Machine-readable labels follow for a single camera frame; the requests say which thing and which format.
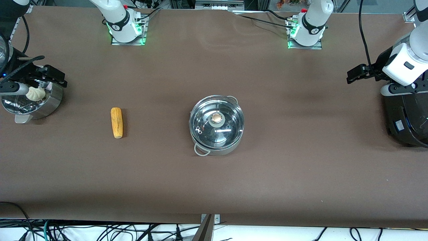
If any yellow corn cob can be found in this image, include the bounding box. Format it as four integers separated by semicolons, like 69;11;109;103
111;107;123;139

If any glass pot lid with knob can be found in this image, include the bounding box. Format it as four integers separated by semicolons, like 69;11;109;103
190;96;244;148

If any stainless steel pot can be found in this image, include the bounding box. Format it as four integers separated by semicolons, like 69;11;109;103
189;95;245;157

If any white dumpling toy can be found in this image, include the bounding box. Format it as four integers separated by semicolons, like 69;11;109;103
26;86;46;101

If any stainless steel bowl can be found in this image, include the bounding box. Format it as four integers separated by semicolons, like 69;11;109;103
1;82;64;124

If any black round appliance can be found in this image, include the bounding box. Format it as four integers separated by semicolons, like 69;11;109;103
384;92;428;148

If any brown table cover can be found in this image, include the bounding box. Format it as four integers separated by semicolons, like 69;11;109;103
0;5;428;229

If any black cable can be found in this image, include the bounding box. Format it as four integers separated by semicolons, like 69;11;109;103
358;0;373;69
231;9;296;30
21;15;31;55

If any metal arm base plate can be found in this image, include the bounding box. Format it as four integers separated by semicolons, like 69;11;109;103
111;19;148;46
287;17;323;50

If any aluminium frame profile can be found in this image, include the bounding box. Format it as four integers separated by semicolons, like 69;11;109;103
194;0;245;11

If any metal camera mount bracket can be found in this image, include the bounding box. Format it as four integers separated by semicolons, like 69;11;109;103
191;214;221;241

